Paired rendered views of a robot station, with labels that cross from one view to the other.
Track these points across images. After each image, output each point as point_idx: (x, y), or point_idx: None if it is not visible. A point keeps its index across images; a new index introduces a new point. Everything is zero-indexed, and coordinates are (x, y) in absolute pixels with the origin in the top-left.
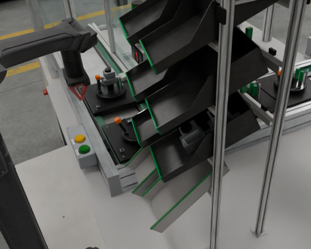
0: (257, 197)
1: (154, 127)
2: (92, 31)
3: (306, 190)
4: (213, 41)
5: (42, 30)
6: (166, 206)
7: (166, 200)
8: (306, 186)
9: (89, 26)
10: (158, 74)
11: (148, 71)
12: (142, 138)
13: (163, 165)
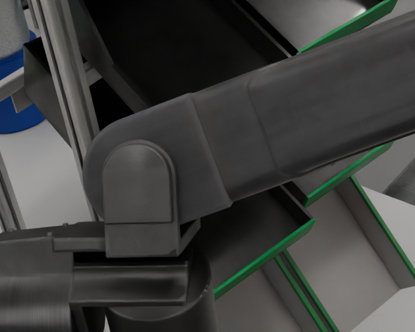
0: None
1: (230, 217)
2: (8, 233)
3: (77, 211)
4: None
5: (411, 15)
6: (345, 280)
7: (331, 282)
8: (64, 215)
9: None
10: (180, 54)
11: (161, 90)
12: (274, 244)
13: (345, 163)
